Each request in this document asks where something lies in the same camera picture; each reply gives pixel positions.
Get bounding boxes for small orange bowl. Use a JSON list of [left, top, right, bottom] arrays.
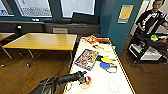
[[85, 76, 93, 84]]

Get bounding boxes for blue picture book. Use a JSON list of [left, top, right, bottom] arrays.
[[73, 48, 100, 72]]

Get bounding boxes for white yellow air hockey table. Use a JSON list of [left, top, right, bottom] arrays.
[[62, 35, 136, 94]]

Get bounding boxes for small black object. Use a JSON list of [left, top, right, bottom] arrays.
[[95, 55, 104, 63]]

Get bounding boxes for blue paddle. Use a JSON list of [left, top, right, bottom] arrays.
[[99, 62, 114, 70]]

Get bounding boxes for yellow paddle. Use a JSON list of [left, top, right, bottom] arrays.
[[100, 56, 117, 65]]

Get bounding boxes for small yellow tool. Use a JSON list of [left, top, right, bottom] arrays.
[[92, 44, 105, 51]]

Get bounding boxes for orange game box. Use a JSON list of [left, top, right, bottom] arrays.
[[83, 35, 100, 46]]

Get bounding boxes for red long box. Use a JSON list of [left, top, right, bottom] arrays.
[[97, 38, 111, 45]]

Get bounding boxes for dark grey bench sofa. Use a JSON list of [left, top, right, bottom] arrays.
[[0, 19, 101, 37]]

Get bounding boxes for grey chair back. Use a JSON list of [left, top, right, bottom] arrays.
[[52, 28, 69, 35]]

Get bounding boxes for large wooden table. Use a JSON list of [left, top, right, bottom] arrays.
[[3, 32, 78, 69]]

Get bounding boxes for black cushion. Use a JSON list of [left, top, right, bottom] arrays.
[[71, 12, 100, 26]]

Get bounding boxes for white storage bin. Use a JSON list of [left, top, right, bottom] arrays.
[[129, 44, 164, 62]]

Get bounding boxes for black wheeled cart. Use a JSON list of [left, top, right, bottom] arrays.
[[126, 31, 168, 65]]

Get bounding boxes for wide window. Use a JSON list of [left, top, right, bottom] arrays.
[[14, 0, 53, 19], [59, 0, 97, 19]]

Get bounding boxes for green item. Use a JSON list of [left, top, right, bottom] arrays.
[[150, 34, 159, 42]]

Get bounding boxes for small wooden table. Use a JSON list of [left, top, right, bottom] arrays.
[[0, 32, 16, 61]]

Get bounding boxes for person in black shirt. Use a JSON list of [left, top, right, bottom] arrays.
[[134, 0, 168, 36]]

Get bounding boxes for orange item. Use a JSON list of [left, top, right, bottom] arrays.
[[161, 38, 168, 44]]

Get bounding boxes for narrow window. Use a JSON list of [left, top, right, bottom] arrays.
[[0, 0, 9, 17]]

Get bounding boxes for yellow wall poster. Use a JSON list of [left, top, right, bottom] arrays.
[[117, 4, 134, 25]]

